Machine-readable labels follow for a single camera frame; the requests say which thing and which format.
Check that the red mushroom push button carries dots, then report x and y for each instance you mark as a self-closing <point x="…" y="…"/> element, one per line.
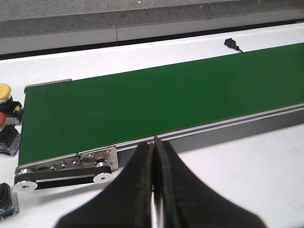
<point x="9" y="205"/>
<point x="9" y="137"/>

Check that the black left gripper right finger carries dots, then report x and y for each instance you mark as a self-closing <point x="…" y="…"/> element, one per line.
<point x="184" y="201"/>

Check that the black sensor with cable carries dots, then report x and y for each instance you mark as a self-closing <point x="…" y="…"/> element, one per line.
<point x="230" y="43"/>

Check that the green conveyor belt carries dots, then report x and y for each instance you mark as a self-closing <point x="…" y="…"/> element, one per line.
<point x="74" y="116"/>

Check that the yellow mushroom push button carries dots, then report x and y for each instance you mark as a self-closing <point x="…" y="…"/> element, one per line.
<point x="12" y="109"/>

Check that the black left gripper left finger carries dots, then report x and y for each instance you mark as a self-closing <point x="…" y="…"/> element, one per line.
<point x="124" y="203"/>

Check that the black conveyor drive belt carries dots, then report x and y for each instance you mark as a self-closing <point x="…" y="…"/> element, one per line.
<point x="52" y="179"/>

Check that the grey stone counter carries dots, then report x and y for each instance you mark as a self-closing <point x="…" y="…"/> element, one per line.
<point x="32" y="25"/>

